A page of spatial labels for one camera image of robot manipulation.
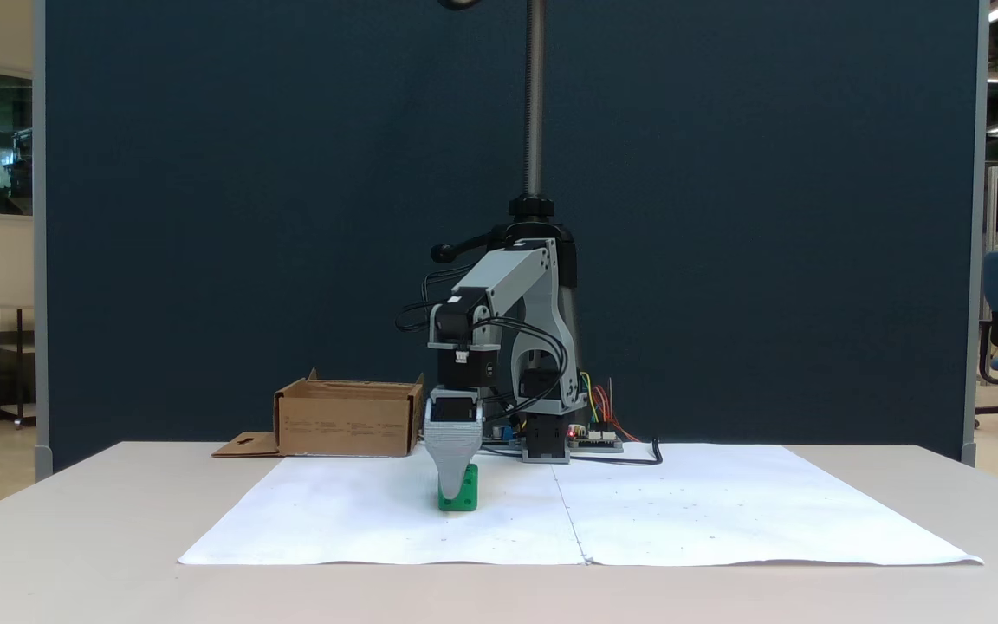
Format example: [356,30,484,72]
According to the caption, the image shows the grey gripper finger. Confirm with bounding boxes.
[423,423,485,503]

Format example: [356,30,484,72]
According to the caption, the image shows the green dice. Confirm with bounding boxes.
[437,463,480,513]

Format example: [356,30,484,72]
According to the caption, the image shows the brown cardboard box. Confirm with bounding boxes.
[211,367,427,459]

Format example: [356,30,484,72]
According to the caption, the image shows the white paper sheet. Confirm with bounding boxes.
[553,443,984,568]
[178,451,589,567]

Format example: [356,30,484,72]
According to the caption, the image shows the dark blue partition panel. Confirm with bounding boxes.
[33,0,988,483]

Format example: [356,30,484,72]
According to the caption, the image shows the black wheeled cart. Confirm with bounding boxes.
[0,303,37,429]

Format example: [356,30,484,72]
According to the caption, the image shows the black looped motor cable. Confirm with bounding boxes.
[471,315,571,427]
[394,266,476,335]

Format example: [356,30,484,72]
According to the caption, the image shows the circuit board with coloured wires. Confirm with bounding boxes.
[567,423,625,455]

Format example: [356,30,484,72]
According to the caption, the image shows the red wire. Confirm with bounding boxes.
[594,377,640,444]

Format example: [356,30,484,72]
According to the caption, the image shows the black cable with white connector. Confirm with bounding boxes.
[568,437,664,467]

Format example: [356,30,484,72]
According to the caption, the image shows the camera stand with metal pole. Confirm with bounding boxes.
[429,0,585,410]

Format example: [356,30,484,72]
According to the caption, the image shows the framed wall window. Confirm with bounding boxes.
[0,60,35,223]

